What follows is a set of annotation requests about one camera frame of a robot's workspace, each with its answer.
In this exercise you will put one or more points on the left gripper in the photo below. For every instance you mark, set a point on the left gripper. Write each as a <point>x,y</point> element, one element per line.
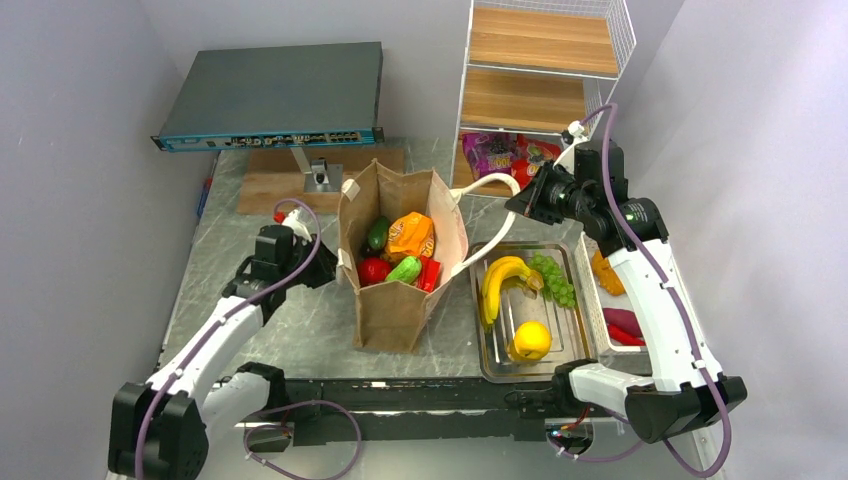
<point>326,266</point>

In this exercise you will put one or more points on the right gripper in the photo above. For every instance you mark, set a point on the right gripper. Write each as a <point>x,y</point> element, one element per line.
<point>531,202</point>

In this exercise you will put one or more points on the red apple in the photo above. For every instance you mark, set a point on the red apple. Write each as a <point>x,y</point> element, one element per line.
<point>373,270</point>

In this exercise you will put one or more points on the brown burlap grocery bag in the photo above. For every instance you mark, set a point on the brown burlap grocery bag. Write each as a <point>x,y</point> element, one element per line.
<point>390,316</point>

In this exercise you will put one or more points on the green leafy vegetable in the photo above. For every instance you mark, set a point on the green leafy vegetable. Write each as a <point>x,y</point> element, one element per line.
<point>406,271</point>

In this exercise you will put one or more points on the orange snack bag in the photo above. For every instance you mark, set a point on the orange snack bag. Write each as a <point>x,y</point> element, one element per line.
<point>410,235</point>

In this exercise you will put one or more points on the red snack bag shelf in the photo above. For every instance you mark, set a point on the red snack bag shelf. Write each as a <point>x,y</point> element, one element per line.
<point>530,155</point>
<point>429,275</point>

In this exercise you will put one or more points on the green cucumber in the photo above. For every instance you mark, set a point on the green cucumber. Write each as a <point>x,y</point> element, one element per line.
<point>377,236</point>

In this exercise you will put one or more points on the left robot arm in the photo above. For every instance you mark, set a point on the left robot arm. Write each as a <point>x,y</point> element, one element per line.
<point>199,351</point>

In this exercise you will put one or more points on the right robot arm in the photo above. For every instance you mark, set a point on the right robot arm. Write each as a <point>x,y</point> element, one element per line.
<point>687,388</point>

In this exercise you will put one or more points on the purple snack bag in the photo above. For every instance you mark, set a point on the purple snack bag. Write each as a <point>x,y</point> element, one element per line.
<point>488,153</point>

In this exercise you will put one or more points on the yellow banana bunch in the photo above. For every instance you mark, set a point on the yellow banana bunch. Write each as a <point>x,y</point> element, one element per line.
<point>503,269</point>

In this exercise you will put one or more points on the green grapes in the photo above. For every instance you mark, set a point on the green grapes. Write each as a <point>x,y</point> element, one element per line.
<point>557,286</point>

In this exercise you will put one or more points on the wooden base board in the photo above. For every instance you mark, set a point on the wooden base board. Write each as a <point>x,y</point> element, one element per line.
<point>273,175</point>

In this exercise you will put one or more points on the orange carrot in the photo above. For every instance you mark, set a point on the orange carrot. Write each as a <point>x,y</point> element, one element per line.
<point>606,276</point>

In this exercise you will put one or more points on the white plastic basket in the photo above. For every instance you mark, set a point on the white plastic basket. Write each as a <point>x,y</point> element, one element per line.
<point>609,352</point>

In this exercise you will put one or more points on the yellow lemon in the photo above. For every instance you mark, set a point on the yellow lemon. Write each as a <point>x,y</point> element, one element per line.
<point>531,342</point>

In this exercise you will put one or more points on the purple eggplant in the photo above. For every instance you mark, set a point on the purple eggplant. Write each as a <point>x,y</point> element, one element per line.
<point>625,320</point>

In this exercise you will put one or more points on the red chili pepper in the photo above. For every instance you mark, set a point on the red chili pepper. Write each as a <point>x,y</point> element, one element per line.
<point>624,338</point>

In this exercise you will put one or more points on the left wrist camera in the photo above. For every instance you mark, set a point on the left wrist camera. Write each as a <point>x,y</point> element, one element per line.
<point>297,220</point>

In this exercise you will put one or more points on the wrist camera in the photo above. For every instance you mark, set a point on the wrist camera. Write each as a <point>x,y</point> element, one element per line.
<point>297,220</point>
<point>576,134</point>

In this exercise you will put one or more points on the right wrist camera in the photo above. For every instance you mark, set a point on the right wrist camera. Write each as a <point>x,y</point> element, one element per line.
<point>576,134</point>

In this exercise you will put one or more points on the metal switch stand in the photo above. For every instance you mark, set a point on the metal switch stand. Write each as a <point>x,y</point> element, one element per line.
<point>320,176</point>

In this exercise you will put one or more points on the white wire shelf rack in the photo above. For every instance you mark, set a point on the white wire shelf rack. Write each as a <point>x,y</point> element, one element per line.
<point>532,67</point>

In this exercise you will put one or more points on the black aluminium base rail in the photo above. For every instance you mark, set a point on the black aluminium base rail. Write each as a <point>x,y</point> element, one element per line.
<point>425,408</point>

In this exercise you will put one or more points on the grey network switch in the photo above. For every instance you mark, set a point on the grey network switch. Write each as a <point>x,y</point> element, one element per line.
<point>277,97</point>

